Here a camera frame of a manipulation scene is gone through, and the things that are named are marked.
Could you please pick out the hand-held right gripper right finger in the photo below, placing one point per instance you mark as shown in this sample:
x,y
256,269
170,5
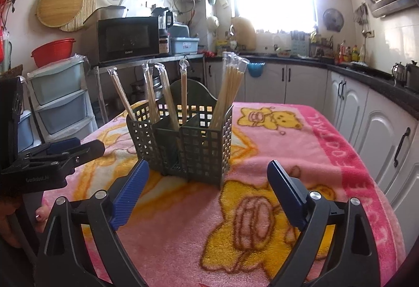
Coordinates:
x,y
286,195

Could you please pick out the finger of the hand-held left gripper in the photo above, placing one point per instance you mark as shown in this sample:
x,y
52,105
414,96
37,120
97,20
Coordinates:
x,y
85,154
64,145

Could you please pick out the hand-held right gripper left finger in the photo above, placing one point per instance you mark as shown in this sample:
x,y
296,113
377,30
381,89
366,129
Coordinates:
x,y
131,195

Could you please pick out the green plastic utensil caddy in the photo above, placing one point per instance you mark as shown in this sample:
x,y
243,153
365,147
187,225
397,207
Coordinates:
x,y
196,149

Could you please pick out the person's left hand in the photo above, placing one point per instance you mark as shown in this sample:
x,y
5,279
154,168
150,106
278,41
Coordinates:
x,y
41,218

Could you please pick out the pale blue plastic drawer unit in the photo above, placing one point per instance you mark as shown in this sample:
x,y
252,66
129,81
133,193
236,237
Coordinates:
x,y
59,103
26,133

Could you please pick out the pink cartoon bear blanket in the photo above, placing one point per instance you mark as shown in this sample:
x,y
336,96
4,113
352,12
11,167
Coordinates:
x,y
203,231

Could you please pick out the stacked steel pots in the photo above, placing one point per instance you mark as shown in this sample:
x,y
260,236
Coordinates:
x,y
139,88

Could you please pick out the wicker basket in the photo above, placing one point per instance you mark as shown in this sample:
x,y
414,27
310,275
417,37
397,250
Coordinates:
x,y
13,71

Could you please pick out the red plastic basin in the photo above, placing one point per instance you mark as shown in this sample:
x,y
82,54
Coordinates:
x,y
52,53

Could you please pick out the white kitchen cabinets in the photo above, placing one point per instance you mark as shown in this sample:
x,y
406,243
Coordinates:
x,y
356,110

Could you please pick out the black microwave oven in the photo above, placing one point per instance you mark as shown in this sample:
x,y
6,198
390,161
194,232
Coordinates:
x,y
127,40

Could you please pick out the red plastic bag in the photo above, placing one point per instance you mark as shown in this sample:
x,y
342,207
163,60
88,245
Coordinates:
x,y
4,31

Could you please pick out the blue hanging waste bin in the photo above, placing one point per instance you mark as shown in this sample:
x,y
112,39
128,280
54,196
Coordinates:
x,y
255,69

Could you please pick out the round ribbed bamboo mat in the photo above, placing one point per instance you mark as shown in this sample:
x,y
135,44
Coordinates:
x,y
88,15

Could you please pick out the steel pot with lid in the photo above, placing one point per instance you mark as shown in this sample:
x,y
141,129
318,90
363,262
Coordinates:
x,y
111,13

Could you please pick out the round bamboo board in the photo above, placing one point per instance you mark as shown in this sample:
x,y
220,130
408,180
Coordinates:
x,y
59,5

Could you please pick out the grey-blue plastic dish box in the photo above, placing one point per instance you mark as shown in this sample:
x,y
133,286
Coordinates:
x,y
183,46

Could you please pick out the dark kitchen countertop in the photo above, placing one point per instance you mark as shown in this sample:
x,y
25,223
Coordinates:
x,y
376,77

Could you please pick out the row of condiment bottles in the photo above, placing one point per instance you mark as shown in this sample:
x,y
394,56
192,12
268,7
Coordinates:
x,y
352,53

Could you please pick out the beige cutting board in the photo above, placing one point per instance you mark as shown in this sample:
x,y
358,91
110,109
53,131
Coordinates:
x,y
244,35

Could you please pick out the large steel kettle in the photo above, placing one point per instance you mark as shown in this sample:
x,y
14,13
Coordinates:
x,y
412,77

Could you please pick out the round dark wall fan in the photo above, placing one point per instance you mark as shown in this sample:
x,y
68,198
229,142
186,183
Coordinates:
x,y
333,20

